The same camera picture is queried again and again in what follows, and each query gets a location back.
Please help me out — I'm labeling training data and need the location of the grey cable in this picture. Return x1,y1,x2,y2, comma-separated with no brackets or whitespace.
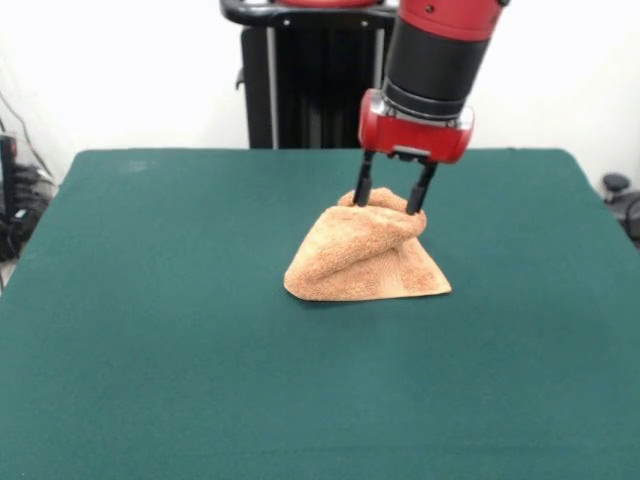
0,92,54,179

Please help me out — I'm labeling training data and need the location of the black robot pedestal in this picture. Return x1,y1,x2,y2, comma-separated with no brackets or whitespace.
219,0,401,150

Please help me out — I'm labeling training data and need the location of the tan terry cloth towel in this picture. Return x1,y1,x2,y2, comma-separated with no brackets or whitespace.
283,187,453,303

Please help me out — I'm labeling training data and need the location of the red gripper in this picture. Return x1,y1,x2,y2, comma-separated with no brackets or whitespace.
352,88,476,216

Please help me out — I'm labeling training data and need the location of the black upright device, red light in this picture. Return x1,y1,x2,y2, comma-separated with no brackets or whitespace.
0,133,20,261

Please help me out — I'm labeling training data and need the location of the dark green table cloth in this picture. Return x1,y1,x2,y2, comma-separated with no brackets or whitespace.
0,147,640,480

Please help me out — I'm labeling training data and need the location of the black plug bundle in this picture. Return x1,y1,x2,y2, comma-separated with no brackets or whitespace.
12,164,57,202

